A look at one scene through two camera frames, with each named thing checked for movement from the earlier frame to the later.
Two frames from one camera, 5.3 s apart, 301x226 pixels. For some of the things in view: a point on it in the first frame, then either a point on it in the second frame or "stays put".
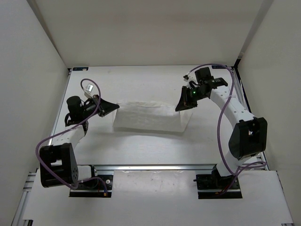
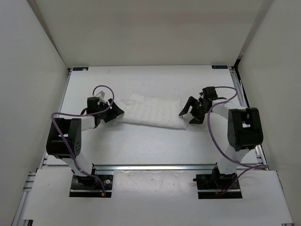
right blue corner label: (219, 67) stays put
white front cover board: (161, 197) stays put
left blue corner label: (80, 68) stays put
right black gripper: (185, 103) -> (191, 101)
